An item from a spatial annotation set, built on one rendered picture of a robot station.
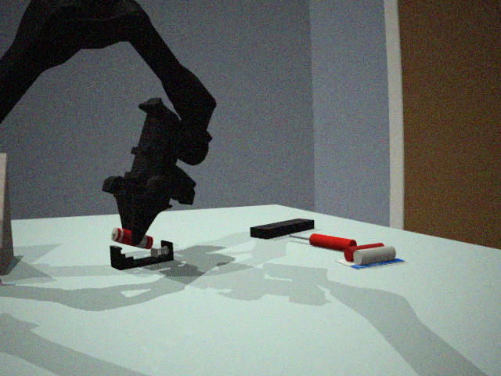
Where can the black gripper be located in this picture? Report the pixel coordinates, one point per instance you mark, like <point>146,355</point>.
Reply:
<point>145,191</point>

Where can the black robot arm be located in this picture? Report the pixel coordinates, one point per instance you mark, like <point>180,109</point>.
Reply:
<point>52,31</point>

